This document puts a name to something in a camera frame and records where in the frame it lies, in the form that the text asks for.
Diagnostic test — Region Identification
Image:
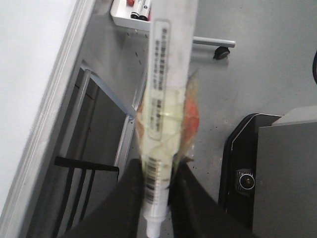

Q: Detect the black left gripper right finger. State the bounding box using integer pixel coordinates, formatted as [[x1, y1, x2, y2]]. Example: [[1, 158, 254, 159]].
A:
[[169, 162, 256, 238]]

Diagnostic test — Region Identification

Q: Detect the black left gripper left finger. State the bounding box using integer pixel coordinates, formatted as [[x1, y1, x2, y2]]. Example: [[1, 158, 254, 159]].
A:
[[64, 159, 144, 238]]

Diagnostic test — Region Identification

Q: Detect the large whiteboard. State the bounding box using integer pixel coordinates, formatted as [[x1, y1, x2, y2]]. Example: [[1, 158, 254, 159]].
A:
[[0, 0, 95, 238]]

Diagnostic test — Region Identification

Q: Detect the dark grey cabinet panel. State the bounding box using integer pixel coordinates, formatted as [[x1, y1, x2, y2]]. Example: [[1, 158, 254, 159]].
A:
[[68, 72, 131, 170]]

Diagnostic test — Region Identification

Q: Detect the black caster wheel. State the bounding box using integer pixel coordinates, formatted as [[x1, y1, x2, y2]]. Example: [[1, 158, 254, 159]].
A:
[[213, 47, 230, 60]]

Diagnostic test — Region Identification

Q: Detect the grey stand leg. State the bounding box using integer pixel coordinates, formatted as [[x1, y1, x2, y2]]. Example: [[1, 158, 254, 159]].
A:
[[193, 36, 236, 48]]

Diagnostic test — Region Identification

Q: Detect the black capped marker upper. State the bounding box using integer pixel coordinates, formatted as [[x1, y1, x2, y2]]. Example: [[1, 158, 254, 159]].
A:
[[130, 0, 144, 19]]

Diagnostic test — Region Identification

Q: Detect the black capped marker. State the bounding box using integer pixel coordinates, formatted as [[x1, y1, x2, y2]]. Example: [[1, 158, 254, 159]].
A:
[[139, 0, 152, 21], [130, 0, 144, 19]]

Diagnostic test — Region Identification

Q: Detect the white plastic marker tray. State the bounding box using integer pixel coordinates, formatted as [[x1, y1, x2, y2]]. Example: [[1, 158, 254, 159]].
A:
[[110, 0, 150, 31]]

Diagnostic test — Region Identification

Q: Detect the black capped marker lower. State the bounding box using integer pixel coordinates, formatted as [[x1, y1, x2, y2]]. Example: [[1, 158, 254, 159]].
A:
[[139, 0, 152, 21]]

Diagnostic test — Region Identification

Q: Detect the red capped marker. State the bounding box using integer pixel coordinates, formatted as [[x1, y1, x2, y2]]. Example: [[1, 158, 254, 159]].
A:
[[126, 0, 135, 6]]

